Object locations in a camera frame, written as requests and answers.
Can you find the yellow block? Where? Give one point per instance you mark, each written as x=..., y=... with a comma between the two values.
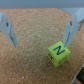
x=58, y=52

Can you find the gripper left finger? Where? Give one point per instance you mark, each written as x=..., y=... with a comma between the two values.
x=7, y=27

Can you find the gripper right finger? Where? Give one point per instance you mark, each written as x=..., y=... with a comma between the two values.
x=71, y=29

